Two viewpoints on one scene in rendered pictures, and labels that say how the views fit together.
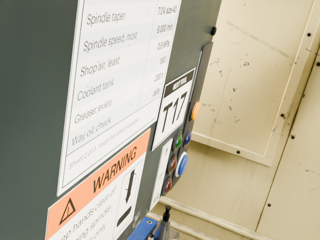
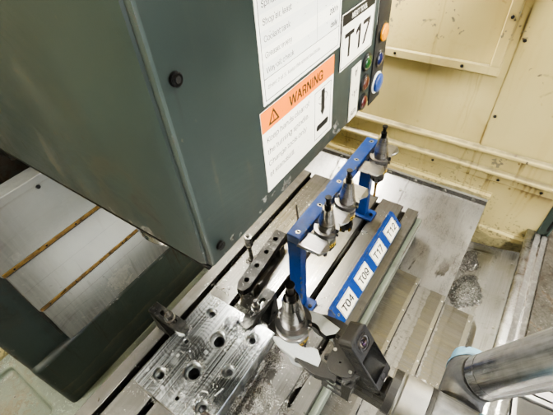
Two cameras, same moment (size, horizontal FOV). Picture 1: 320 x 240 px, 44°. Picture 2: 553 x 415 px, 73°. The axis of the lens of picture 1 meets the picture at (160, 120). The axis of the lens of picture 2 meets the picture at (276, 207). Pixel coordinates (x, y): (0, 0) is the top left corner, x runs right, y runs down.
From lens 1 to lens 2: 0.14 m
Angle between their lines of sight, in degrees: 29
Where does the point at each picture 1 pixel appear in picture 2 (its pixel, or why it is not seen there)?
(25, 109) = (232, 53)
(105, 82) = (282, 25)
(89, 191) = (287, 104)
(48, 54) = (238, 16)
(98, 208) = (297, 116)
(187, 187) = (411, 109)
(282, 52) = not seen: outside the picture
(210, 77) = not seen: outside the picture
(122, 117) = (304, 48)
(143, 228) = (365, 146)
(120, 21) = not seen: outside the picture
